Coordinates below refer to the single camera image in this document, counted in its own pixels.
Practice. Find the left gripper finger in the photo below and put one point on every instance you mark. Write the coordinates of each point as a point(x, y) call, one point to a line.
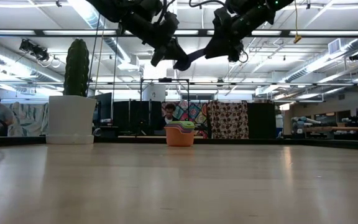
point(158, 57)
point(176, 51)

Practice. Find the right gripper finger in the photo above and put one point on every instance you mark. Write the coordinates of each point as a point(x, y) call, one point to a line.
point(216, 51)

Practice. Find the green measuring cup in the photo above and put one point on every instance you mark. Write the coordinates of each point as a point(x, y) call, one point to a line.
point(183, 122)

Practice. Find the orange measuring cup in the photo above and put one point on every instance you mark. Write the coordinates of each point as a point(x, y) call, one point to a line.
point(179, 140)

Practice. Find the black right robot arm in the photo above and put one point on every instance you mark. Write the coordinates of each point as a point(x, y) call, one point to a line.
point(253, 15)

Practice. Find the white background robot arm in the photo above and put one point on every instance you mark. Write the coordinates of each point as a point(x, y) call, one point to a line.
point(303, 120)

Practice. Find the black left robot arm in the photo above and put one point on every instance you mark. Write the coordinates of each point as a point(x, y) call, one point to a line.
point(110, 7)

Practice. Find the black ceiling spotlight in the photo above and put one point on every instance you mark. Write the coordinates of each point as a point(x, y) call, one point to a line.
point(239, 57)
point(36, 49)

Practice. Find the colourful patchwork quilt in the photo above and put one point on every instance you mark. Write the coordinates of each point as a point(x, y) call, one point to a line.
point(194, 112)

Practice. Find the black folding partition screen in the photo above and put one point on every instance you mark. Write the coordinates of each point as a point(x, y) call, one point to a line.
point(129, 115)

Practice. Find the brown dotted cloth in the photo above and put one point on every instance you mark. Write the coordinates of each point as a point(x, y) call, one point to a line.
point(228, 121)

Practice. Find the black background monitor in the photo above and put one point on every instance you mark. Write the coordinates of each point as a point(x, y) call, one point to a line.
point(105, 107)

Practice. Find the green cactus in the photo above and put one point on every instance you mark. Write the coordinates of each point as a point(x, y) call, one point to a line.
point(76, 68)

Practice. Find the black partition panel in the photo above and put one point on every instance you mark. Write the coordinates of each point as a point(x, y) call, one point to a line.
point(261, 119)

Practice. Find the white plant pot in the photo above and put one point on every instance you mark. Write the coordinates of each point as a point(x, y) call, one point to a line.
point(71, 118)

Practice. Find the ceiling air vent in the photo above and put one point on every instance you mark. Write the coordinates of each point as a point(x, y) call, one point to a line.
point(334, 46)

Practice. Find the leaf pattern curtain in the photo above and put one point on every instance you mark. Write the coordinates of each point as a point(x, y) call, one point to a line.
point(30, 118)

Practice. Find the wooden background table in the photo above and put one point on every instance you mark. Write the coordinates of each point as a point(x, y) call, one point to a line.
point(353, 128)

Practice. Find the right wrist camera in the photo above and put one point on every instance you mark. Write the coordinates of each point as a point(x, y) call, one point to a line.
point(221, 18)

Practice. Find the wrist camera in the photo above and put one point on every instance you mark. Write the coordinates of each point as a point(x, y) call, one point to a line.
point(221, 18)
point(171, 23)

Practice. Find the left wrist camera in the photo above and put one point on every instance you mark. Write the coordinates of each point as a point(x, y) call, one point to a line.
point(171, 23)

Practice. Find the black aluminium table frame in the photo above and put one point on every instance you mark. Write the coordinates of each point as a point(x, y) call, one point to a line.
point(129, 140)

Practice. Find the small black ceiling camera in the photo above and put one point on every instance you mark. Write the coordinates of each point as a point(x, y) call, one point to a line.
point(356, 56)

